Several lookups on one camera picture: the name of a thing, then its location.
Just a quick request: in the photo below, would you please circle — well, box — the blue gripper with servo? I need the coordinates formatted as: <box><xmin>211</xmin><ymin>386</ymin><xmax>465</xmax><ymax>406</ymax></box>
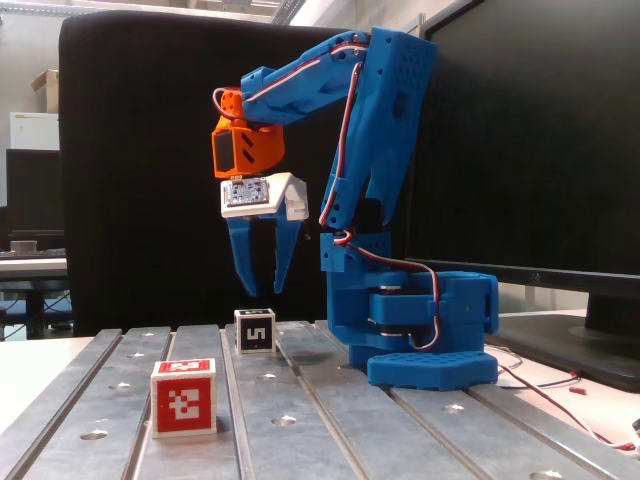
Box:
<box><xmin>227</xmin><ymin>203</ymin><xmax>304</xmax><ymax>297</ymax></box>

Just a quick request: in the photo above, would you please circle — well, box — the black cube with marker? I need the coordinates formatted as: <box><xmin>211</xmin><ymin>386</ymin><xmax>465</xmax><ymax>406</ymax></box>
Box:
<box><xmin>233</xmin><ymin>307</ymin><xmax>277</xmax><ymax>355</ymax></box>

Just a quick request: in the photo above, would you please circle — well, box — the red cube with marker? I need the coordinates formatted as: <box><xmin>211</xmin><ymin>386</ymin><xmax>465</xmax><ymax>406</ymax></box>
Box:
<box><xmin>150</xmin><ymin>357</ymin><xmax>218</xmax><ymax>440</ymax></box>

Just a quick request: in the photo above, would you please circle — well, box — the white background desk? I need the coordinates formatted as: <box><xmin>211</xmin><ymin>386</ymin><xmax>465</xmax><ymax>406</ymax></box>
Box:
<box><xmin>0</xmin><ymin>248</ymin><xmax>69</xmax><ymax>282</ymax></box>

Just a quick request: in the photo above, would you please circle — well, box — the black cabinet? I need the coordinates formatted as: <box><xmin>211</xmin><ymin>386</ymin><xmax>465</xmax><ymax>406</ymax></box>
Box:
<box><xmin>5</xmin><ymin>148</ymin><xmax>64</xmax><ymax>236</ymax></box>

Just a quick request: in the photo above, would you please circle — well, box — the brown cardboard box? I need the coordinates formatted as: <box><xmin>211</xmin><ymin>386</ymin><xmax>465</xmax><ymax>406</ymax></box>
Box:
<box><xmin>30</xmin><ymin>68</ymin><xmax>60</xmax><ymax>116</ymax></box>

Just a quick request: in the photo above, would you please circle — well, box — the black Dell monitor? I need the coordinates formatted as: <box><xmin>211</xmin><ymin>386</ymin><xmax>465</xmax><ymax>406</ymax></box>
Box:
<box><xmin>404</xmin><ymin>0</ymin><xmax>640</xmax><ymax>394</ymax></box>

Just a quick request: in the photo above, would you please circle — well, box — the white camera mount with board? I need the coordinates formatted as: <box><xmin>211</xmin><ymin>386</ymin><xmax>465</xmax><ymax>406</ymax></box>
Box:
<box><xmin>219</xmin><ymin>172</ymin><xmax>310</xmax><ymax>222</ymax></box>

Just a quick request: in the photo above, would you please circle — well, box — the red white wrist cable loop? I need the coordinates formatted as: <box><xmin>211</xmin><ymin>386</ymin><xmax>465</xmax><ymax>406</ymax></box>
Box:
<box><xmin>212</xmin><ymin>87</ymin><xmax>232</xmax><ymax>119</ymax></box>

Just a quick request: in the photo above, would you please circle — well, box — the red white base servo cable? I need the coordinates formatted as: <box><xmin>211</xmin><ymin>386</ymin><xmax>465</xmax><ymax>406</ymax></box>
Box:
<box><xmin>335</xmin><ymin>232</ymin><xmax>444</xmax><ymax>351</ymax></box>

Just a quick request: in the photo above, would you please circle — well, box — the slotted aluminium base plate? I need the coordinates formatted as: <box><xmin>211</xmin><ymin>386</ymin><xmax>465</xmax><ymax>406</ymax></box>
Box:
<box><xmin>0</xmin><ymin>319</ymin><xmax>640</xmax><ymax>480</ymax></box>

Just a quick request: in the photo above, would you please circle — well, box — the red white wire on table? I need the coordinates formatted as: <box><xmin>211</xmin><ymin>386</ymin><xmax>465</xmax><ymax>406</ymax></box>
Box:
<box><xmin>494</xmin><ymin>349</ymin><xmax>640</xmax><ymax>454</ymax></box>

